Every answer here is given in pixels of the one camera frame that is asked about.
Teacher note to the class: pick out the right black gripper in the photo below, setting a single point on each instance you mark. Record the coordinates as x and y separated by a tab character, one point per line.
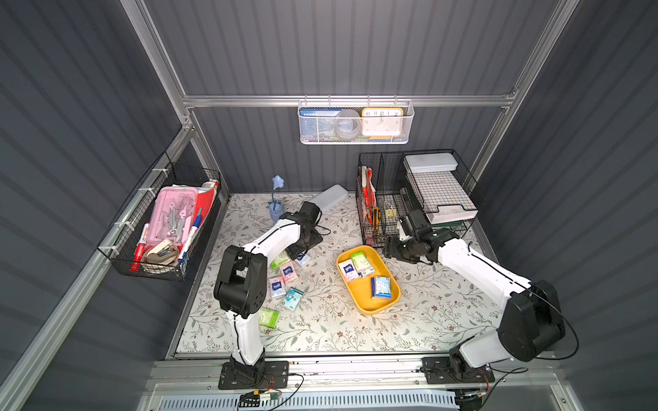
397	249

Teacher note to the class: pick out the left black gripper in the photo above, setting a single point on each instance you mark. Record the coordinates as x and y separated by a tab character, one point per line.
308	238

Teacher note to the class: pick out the green white tissue pack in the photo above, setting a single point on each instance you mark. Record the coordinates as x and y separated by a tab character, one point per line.
362	264

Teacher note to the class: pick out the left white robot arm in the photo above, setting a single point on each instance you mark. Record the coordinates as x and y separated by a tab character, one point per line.
241	285

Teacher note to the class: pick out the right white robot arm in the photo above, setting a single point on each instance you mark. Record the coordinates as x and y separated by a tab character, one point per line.
531	321

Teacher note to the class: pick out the yellow plastic storage box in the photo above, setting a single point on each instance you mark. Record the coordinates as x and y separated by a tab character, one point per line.
360	289

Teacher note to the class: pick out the white box on organizer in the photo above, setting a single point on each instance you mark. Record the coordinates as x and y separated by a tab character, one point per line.
431	162

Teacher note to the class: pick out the blue box in basket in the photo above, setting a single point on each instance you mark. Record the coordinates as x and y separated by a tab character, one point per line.
317	125

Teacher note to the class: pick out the white rectangular plastic case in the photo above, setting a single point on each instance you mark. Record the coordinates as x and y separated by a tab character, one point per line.
330	197

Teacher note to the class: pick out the blue flower desk lamp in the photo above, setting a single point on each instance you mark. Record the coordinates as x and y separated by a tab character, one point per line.
275	206

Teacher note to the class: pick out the green tissue pack middle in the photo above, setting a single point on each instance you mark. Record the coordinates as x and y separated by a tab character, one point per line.
281	259

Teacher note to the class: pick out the checkered notebook stack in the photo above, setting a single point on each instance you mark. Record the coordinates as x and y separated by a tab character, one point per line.
442	197

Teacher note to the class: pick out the pink Tempo tissue pack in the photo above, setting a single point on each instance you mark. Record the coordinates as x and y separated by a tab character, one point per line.
277	287

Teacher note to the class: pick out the teal tissue pack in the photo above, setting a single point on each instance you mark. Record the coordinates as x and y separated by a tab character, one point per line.
292	299

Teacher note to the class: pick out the floral table mat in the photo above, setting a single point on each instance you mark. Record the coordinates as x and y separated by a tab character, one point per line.
437	308

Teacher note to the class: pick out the tape roll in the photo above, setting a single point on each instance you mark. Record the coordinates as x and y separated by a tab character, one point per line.
348	124

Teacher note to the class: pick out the green tissue pack front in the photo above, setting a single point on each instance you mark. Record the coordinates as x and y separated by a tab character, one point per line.
268	318

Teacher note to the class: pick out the blue white marker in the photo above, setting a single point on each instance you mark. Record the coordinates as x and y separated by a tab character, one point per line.
191	235

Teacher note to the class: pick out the yellow alarm clock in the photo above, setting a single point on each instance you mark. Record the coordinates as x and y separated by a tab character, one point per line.
382	122

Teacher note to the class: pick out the pink pencil case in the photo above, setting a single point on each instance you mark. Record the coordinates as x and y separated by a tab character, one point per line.
172	215

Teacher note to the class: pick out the beige stapler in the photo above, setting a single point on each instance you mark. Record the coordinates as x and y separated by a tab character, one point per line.
163	253

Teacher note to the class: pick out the red white marker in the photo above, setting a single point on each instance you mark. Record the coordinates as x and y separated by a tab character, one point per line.
140	249

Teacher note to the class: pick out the black wire desk organizer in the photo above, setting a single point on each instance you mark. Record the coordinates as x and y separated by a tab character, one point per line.
395	197

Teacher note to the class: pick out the white wire wall basket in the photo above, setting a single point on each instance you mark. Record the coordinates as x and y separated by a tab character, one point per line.
359	105

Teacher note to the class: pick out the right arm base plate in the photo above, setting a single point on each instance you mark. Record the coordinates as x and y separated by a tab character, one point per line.
441	370

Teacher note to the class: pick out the black wire side basket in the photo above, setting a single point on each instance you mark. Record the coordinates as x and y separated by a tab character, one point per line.
119	249

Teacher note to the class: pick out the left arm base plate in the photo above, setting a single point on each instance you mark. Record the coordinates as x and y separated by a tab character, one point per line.
263	375

